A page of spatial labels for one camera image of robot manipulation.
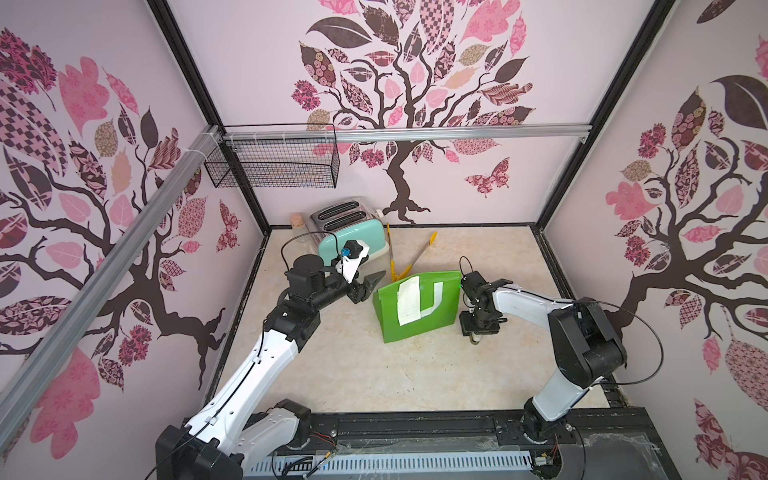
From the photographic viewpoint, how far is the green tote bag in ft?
2.56

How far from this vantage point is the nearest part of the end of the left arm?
0.61 metres

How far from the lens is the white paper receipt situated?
0.79 m
